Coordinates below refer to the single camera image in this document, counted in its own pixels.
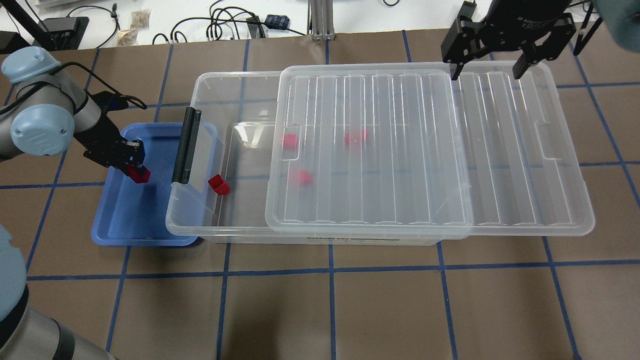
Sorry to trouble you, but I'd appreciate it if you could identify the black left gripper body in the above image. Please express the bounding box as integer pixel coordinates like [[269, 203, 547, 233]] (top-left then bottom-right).
[[74, 107, 147, 173]]

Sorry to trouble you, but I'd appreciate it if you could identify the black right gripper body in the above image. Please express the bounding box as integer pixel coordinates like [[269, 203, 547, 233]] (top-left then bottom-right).
[[441, 0, 577, 63]]

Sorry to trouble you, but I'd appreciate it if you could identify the red block carried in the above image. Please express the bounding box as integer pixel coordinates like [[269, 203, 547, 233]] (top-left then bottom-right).
[[125, 164, 151, 183]]

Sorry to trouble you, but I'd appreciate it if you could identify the clear plastic box lid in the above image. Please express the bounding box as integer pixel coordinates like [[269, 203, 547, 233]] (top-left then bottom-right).
[[264, 60, 595, 242]]

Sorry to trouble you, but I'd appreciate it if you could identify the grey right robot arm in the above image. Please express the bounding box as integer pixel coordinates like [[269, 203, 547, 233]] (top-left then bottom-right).
[[440, 0, 640, 81]]

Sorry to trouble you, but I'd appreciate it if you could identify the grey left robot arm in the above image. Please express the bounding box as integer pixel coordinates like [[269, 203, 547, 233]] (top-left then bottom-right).
[[0, 46, 150, 183]]

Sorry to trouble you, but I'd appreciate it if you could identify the blue plastic tray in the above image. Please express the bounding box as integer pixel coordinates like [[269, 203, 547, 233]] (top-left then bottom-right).
[[91, 122, 197, 247]]

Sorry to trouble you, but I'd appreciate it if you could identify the black box on desk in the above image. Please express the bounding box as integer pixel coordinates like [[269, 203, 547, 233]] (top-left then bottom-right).
[[38, 16, 90, 51]]

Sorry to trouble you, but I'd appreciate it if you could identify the red block under lid centre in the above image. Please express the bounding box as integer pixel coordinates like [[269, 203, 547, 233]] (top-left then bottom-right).
[[343, 129, 369, 149]]

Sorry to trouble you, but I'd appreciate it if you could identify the red block under lid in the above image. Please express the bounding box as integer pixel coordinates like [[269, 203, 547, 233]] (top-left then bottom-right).
[[343, 129, 369, 149], [281, 133, 301, 152], [292, 169, 314, 187]]

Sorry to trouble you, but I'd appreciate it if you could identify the clear plastic storage box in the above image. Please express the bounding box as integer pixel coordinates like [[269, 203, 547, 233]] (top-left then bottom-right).
[[166, 63, 474, 246]]

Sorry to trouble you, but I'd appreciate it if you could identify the red block under lid left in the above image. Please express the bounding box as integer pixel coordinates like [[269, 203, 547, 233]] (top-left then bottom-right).
[[281, 133, 301, 152]]

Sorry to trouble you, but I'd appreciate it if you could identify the red block under lid front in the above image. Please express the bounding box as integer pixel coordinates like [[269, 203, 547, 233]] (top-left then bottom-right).
[[292, 169, 314, 187]]

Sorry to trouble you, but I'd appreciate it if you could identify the small dark blue device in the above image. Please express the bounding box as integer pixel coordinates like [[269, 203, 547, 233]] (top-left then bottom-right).
[[263, 14, 291, 31]]

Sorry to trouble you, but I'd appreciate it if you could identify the black box handle latch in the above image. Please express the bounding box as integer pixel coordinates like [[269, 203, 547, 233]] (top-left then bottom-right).
[[171, 106, 202, 184]]

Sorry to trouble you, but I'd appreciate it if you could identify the red block near handle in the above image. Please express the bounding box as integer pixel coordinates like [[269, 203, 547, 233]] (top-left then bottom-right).
[[207, 174, 231, 196]]

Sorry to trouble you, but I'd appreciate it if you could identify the aluminium frame post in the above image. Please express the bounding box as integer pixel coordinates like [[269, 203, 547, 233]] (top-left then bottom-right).
[[307, 0, 336, 41]]

